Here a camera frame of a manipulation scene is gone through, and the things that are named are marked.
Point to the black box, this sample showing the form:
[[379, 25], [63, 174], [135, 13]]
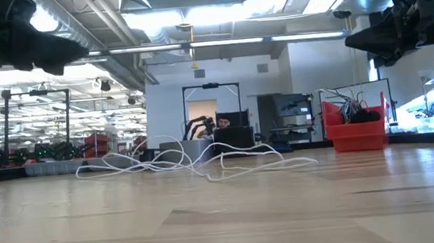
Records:
[[233, 137]]

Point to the grey round container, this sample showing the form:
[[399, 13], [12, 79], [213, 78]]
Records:
[[193, 147]]

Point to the red storage rack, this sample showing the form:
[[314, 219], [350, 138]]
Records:
[[97, 143], [140, 143]]

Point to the black pole frame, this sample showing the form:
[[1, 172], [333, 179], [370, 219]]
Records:
[[6, 125]]

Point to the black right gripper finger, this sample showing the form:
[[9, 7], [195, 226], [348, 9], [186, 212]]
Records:
[[394, 56], [380, 38]]

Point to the black background machine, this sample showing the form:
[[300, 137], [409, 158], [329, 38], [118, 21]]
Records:
[[56, 151]]

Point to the dark workstation desk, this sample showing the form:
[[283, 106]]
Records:
[[291, 130]]

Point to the red plastic bin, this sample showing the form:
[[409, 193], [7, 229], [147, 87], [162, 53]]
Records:
[[356, 138]]

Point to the long ceiling light bar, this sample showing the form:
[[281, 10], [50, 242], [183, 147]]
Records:
[[225, 42]]

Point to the beige door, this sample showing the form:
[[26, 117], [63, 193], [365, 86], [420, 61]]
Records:
[[201, 109]]

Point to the black ceiling spotlight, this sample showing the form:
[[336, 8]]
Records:
[[132, 100], [105, 85]]

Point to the grey wall vent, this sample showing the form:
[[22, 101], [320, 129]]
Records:
[[262, 68], [199, 73]]

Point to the person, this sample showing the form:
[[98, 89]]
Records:
[[223, 121]]

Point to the black ceiling camera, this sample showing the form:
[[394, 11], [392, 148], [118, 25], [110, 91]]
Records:
[[341, 14]]

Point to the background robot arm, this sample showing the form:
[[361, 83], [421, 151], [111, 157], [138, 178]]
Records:
[[193, 123]]

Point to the black gantry frame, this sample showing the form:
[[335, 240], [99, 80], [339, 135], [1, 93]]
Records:
[[210, 85]]

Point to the dark blue clamp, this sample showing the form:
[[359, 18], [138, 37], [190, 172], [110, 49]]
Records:
[[283, 148]]

